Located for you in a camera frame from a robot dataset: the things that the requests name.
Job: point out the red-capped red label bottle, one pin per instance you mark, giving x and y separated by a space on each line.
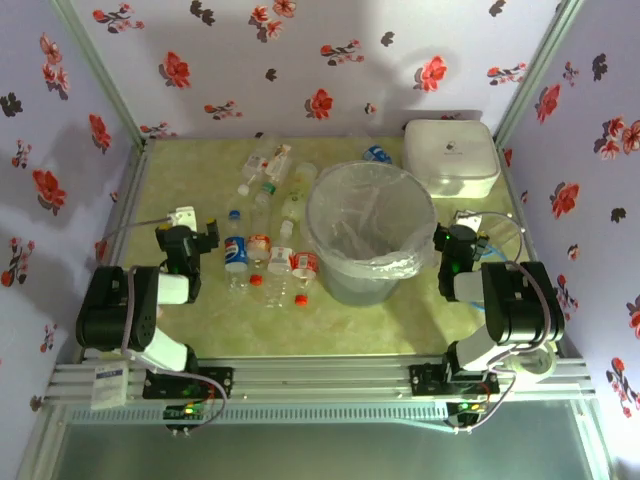
258 243
305 263

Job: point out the white-red label clear bottle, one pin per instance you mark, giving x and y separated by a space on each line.
279 257

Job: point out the white-capped clear bottle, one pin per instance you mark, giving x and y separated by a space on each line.
252 167

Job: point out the yellow-green label clear bottle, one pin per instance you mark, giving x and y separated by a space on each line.
295 205

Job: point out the green-capped orange label bottle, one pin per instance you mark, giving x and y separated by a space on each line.
277 162

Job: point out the blue label clear bottle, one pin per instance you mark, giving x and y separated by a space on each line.
376 154

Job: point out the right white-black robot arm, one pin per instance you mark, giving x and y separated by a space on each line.
520 300

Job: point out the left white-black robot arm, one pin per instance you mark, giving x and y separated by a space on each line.
110 310

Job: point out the mesh bin with plastic liner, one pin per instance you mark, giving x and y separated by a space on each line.
370 225

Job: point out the white lidded plastic box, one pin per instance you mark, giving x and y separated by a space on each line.
450 155

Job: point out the white paper label tag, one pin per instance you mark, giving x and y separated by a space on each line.
110 387

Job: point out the small circuit board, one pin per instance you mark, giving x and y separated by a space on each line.
467 407
187 411

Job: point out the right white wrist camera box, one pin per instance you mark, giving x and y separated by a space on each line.
467 218

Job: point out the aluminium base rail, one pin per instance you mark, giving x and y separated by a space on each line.
325 375

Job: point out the aluminium frame post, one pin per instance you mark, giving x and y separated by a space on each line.
540 65
95 70

